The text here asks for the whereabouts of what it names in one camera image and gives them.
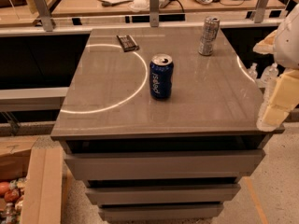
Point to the silver redbull can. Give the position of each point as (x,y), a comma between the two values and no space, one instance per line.
(208,36)

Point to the metal bracket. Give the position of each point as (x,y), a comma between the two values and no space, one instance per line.
(154,13)
(259,11)
(44,15)

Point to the dark rxbar chocolate bar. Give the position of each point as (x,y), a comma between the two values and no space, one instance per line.
(127,43)

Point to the clear plastic bottle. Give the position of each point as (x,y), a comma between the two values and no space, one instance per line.
(269,72)
(253,71)

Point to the grey drawer cabinet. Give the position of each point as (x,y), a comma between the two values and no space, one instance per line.
(143,158)

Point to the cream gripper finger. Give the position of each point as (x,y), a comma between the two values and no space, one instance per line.
(266,46)
(284,98)

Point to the blue pepsi can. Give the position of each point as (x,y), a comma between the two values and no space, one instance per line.
(161,70)

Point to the middle metal bracket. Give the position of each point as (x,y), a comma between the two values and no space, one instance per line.
(154,13)

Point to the left metal bracket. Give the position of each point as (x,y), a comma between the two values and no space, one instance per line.
(44,15)

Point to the right metal bracket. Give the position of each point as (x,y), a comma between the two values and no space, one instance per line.
(259,11)

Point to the cardboard box with snacks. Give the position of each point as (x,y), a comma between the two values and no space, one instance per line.
(40,161)

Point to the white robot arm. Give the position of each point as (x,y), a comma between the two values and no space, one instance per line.
(286,54)

